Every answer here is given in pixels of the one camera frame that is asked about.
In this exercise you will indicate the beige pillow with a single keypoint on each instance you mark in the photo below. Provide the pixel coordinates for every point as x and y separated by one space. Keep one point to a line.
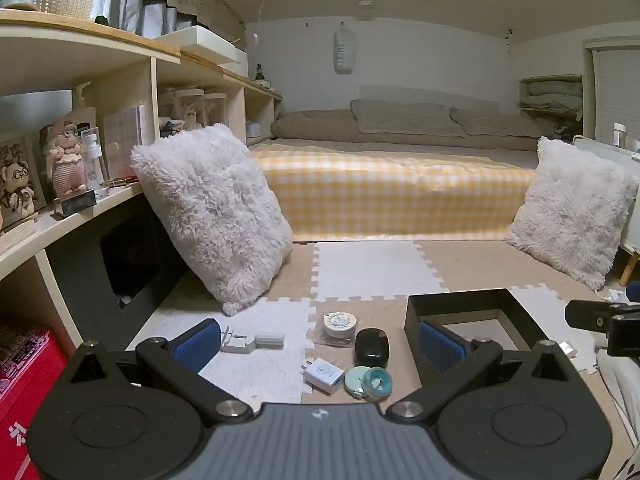
400 117
495 122

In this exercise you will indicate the black computer mouse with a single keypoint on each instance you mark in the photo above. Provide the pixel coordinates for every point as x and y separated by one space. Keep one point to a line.
371 347

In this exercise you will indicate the hanging white bag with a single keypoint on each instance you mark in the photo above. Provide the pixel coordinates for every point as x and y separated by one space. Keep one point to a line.
344 50

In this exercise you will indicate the small fluffy white cushion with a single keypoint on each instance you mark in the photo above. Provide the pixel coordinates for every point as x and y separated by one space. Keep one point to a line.
570 210

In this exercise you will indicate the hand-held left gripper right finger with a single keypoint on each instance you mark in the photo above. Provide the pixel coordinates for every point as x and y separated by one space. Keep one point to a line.
442 347

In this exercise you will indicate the red plastic crate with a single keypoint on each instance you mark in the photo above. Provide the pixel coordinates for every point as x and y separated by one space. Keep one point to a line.
25 385

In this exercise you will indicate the white flat box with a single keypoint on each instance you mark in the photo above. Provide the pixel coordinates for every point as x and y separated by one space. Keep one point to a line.
200 42

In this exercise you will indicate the grey fabric storage bin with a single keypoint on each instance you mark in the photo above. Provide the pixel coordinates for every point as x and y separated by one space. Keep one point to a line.
142 12
181 20

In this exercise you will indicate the wooden cartoon plaque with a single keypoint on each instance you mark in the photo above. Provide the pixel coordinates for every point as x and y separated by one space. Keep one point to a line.
17 180

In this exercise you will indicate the white USB charger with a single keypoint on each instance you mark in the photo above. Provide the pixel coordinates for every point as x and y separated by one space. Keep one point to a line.
325 374

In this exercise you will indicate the folded beige blankets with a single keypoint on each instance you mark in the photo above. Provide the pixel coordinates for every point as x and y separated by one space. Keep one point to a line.
552 92

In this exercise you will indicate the white framed door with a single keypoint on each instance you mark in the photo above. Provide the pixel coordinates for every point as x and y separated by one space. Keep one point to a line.
617 90

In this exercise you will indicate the black box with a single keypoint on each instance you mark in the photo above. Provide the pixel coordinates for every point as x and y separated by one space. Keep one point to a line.
415 310

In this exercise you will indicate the round white tape measure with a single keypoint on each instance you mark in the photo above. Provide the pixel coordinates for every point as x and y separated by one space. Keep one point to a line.
339 326

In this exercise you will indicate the white jar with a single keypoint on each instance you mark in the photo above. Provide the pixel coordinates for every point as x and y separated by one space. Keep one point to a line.
620 135

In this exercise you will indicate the clear plastic package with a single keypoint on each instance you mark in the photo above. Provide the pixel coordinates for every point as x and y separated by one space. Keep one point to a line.
319 337

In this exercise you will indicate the dark glass bottle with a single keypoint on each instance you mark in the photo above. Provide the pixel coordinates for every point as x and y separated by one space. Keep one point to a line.
259 74

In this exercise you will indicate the mint round tape measure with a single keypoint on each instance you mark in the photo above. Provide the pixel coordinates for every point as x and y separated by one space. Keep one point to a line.
354 382

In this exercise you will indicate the wooden shelf unit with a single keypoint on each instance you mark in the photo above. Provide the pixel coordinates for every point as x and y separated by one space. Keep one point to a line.
50 50

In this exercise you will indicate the knitted doll with glasses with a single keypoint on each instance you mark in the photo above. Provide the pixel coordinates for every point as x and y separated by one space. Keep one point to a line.
66 160

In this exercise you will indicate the teal tape roll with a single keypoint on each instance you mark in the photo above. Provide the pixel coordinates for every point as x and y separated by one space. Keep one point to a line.
378 382

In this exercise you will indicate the yellow checked blanket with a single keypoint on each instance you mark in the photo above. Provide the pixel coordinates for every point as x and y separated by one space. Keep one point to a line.
390 195

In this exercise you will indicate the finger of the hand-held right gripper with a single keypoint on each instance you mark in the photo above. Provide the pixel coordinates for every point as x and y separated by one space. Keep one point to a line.
587 314

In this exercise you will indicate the checked paper box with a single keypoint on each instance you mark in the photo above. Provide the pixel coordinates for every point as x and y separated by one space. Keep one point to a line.
125 135

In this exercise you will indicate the white pump bottle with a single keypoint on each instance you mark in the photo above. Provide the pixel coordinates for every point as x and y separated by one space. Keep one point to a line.
85 110

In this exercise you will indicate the white headboard panel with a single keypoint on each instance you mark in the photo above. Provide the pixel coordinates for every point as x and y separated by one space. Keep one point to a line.
430 94

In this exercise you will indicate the white plug adapter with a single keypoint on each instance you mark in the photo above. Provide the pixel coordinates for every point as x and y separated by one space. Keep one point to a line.
237 342

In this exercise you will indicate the clear spray bottle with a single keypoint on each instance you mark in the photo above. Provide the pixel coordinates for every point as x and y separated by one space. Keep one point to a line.
92 160

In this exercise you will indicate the small black clock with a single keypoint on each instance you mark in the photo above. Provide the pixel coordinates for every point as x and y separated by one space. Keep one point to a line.
75 204

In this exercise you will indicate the large fluffy white cushion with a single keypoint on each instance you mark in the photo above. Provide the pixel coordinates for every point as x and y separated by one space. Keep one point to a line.
215 215

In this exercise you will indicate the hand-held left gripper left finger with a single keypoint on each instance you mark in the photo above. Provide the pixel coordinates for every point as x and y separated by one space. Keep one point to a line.
196 347

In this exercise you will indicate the beige duvet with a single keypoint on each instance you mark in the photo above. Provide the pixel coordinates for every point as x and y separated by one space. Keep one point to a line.
310 125

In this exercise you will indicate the ceiling smoke detector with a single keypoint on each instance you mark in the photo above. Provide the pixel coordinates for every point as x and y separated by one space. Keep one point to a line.
365 4

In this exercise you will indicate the small white cylinder case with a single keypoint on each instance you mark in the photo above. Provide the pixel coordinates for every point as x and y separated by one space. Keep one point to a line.
270 340

